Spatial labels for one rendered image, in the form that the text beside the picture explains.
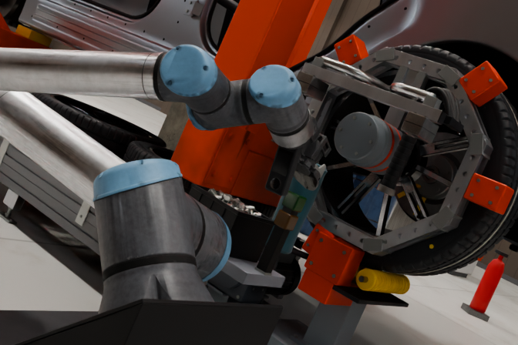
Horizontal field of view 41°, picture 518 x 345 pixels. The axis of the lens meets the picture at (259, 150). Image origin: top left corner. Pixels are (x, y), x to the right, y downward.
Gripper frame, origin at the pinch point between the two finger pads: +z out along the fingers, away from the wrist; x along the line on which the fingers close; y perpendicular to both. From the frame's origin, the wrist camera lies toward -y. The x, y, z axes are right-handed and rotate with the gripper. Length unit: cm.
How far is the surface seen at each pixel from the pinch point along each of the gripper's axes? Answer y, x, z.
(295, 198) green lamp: -1.0, 5.3, 7.3
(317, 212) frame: 8.9, 13.0, 36.7
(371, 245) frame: 7.1, -6.2, 35.7
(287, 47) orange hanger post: 51, 51, 28
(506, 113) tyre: 52, -22, 24
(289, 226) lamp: -6.6, 4.4, 11.3
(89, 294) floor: -45, 81, 66
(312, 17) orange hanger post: 228, 221, 251
